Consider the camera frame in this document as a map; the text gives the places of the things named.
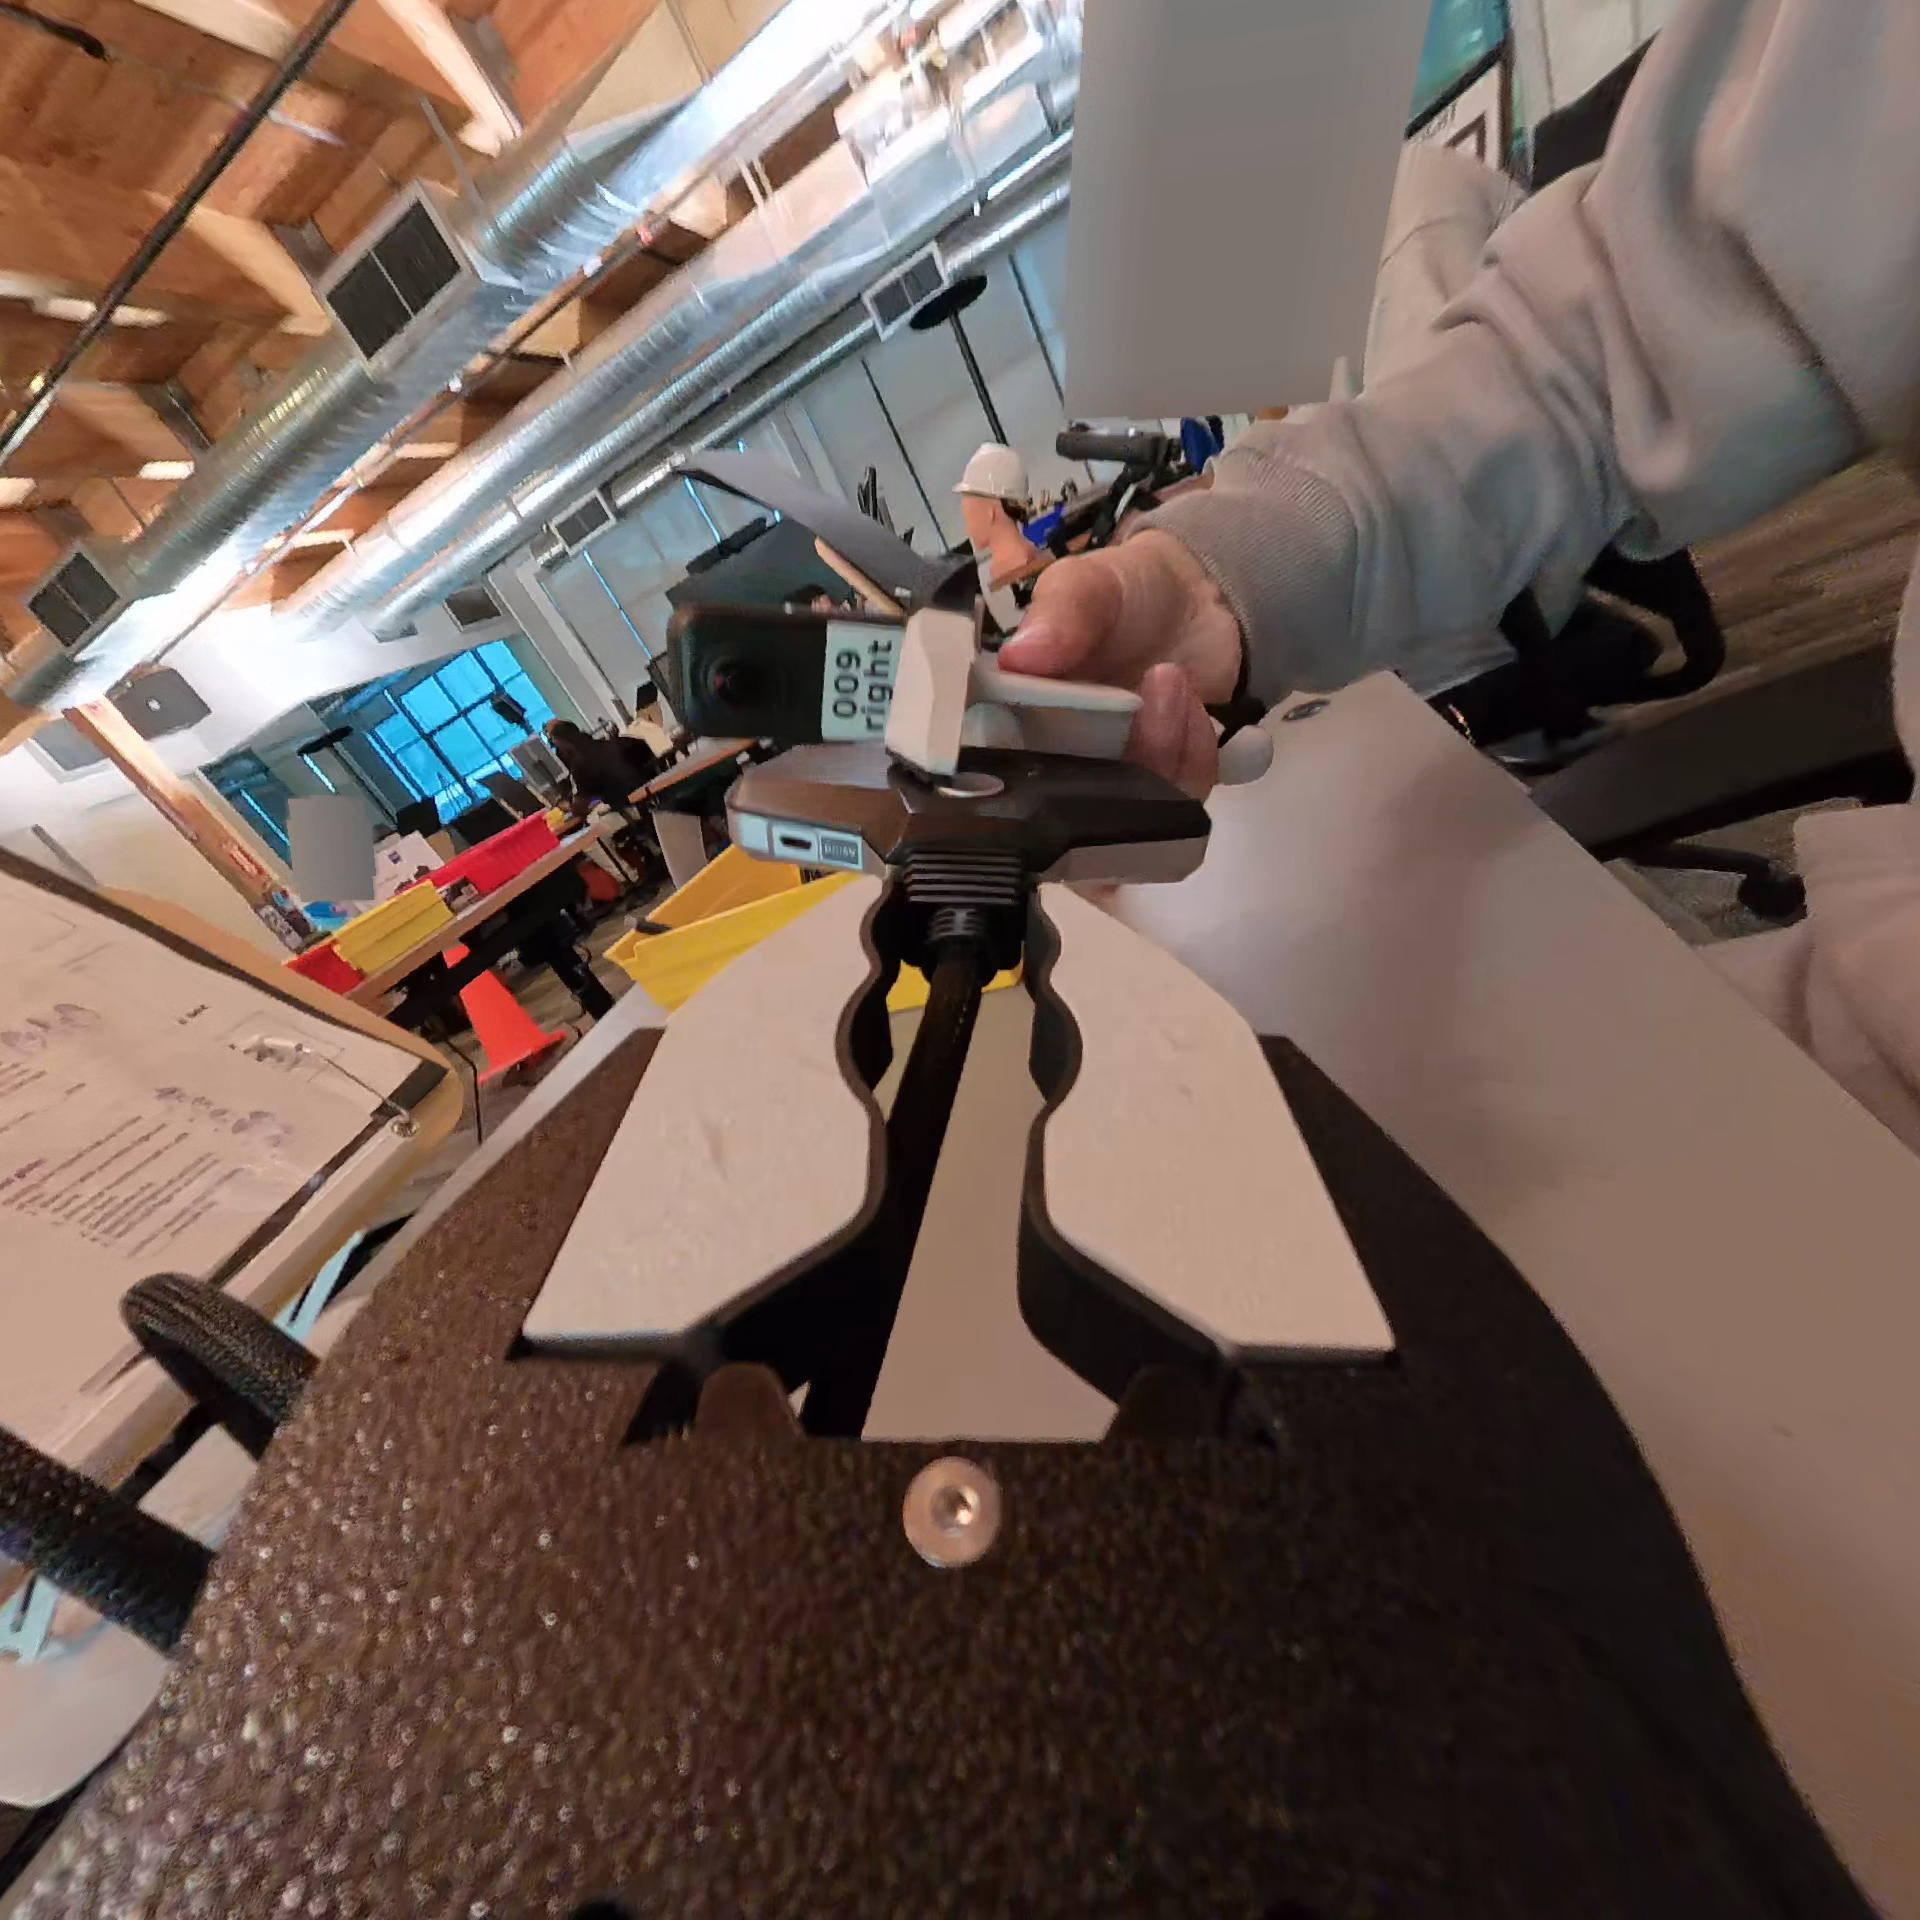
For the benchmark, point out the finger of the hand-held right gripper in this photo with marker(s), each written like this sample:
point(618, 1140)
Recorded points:
point(930, 690)
point(1059, 697)

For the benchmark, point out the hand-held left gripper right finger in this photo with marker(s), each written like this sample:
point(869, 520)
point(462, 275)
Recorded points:
point(1200, 1184)

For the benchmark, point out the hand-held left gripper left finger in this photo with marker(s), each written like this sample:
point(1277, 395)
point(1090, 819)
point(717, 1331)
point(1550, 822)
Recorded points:
point(721, 1140)

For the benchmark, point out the person's right forearm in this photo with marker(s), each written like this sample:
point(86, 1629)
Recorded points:
point(1501, 451)

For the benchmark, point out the person's right hand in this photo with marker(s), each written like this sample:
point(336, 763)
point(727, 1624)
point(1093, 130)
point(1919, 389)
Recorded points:
point(1141, 616)

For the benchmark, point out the yellow plastic bin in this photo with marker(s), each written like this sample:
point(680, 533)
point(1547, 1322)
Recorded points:
point(721, 922)

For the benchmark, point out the orange traffic cone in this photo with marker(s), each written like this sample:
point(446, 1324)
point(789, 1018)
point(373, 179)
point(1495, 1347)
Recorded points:
point(503, 1019)

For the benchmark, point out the long table with bins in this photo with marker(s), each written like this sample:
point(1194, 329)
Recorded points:
point(541, 884)

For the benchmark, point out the red plastic bin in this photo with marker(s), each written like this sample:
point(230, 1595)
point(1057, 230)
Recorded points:
point(495, 848)

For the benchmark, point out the clipboard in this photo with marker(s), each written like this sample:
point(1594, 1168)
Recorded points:
point(405, 1102)

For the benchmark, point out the blue pane window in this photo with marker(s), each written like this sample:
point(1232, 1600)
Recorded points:
point(434, 721)

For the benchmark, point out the black floor lamp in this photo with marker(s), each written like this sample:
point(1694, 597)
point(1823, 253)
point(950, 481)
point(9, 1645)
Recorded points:
point(974, 345)

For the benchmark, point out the small yellow bin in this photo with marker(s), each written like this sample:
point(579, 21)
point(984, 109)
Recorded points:
point(389, 925)

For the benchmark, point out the square vent grille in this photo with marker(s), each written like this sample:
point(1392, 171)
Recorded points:
point(394, 277)

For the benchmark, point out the printed paper sheet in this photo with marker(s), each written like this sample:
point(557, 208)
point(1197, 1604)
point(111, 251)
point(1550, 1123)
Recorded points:
point(166, 1080)

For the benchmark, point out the black office chair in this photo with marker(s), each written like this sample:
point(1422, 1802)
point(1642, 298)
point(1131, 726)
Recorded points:
point(1635, 644)

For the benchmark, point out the black ceiling pipe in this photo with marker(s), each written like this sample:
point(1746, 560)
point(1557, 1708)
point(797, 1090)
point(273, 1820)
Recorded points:
point(182, 224)

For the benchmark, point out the white plate with blue clips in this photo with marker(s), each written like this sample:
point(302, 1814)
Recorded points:
point(77, 1724)

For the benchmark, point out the thin silver ventilation duct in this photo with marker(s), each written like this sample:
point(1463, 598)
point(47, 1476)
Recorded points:
point(674, 389)

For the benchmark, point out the large silver ventilation duct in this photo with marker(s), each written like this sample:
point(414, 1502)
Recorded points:
point(570, 224)

